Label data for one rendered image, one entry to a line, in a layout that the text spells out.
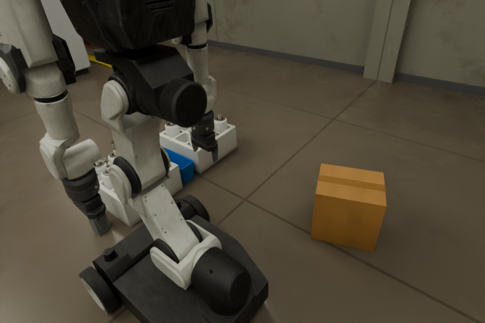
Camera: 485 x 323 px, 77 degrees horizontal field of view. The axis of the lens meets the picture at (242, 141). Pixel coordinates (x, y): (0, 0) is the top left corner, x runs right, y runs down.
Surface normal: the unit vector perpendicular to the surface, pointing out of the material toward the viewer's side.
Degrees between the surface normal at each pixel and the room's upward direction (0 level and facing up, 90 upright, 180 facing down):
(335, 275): 0
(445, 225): 0
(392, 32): 90
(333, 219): 90
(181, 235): 46
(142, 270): 0
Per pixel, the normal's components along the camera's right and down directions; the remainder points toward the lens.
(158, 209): 0.65, -0.16
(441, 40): -0.62, 0.44
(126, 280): -0.04, -0.84
